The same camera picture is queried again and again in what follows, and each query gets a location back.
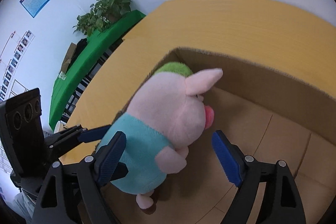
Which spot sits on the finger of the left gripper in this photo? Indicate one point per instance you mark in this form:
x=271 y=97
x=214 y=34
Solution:
x=62 y=142

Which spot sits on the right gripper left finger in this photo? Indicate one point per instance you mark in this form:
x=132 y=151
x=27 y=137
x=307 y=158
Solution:
x=66 y=186

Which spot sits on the pink pig plush toy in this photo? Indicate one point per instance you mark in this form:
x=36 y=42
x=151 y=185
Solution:
x=164 y=117

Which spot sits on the paper cup far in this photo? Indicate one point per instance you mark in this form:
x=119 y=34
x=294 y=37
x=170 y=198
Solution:
x=60 y=126

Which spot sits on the brown cardboard box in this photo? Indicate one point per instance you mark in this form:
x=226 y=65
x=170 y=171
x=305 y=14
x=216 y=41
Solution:
x=268 y=115

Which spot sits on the small open cardboard box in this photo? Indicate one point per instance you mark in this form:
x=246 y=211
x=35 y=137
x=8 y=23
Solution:
x=72 y=54

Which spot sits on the green covered side table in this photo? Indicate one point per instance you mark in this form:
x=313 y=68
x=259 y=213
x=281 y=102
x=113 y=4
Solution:
x=97 y=44

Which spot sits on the small potted plant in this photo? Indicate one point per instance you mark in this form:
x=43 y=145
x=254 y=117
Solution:
x=88 y=23

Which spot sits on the large potted plant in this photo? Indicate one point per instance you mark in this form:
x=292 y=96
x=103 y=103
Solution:
x=105 y=12

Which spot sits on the blue framed wall poster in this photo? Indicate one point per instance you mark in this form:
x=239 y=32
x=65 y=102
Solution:
x=33 y=7

